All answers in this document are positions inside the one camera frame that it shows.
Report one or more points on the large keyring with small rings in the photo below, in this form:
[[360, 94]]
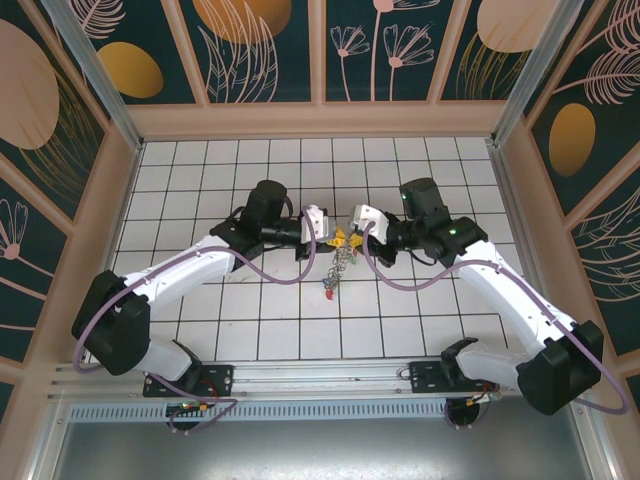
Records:
[[340, 267]]

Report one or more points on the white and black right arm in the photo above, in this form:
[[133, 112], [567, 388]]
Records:
[[510, 295]]

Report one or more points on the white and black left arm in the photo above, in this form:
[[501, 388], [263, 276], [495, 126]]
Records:
[[175, 272]]

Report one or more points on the grey metal sheet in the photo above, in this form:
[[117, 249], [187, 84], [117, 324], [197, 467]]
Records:
[[320, 452]]

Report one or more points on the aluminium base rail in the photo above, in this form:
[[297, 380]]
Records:
[[320, 380]]

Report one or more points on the aluminium frame post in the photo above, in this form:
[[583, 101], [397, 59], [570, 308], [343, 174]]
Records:
[[530, 75], [100, 85]]

